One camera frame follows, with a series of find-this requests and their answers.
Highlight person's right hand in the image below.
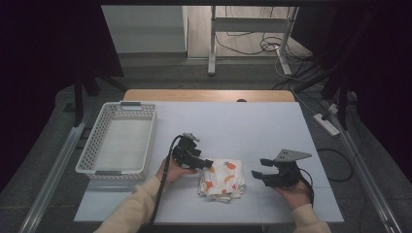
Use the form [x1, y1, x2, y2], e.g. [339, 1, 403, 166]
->
[271, 181, 314, 212]

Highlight aluminium floor rail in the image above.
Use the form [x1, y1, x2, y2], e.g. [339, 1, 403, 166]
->
[336, 127, 404, 233]
[17, 115, 91, 233]

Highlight white power strip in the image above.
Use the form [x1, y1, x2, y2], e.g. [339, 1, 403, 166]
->
[312, 113, 341, 137]

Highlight white perforated plastic basket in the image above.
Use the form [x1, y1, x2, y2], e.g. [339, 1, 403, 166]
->
[75, 100, 158, 182]

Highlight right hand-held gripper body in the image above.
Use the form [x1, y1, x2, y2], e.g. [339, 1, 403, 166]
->
[262, 149, 313, 189]

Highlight white fruit print baby pants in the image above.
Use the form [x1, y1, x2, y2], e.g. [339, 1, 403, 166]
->
[197, 158, 247, 203]

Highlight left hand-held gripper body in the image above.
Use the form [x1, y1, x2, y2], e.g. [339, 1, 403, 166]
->
[171, 132, 208, 170]

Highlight person's left hand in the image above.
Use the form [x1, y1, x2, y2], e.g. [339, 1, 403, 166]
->
[154, 156, 198, 185]

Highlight white metal desk frame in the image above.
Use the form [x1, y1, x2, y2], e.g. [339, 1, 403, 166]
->
[207, 5, 299, 77]

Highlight black floor cable loop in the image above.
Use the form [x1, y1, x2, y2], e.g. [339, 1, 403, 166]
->
[315, 148, 355, 183]

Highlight tangle of floor cables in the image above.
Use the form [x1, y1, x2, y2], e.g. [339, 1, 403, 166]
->
[215, 6, 325, 91]

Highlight right hand-held gripper black cable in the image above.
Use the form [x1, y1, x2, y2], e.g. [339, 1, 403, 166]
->
[299, 168, 316, 208]

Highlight hand-held gripper black cable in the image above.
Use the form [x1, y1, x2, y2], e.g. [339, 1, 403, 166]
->
[299, 168, 316, 208]
[149, 135, 184, 227]

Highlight black metal stand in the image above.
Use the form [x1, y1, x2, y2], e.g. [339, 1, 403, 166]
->
[72, 69, 129, 128]
[292, 64, 351, 131]

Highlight left hand-held gripper black cable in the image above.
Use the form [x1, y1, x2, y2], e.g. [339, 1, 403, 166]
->
[149, 135, 184, 227]

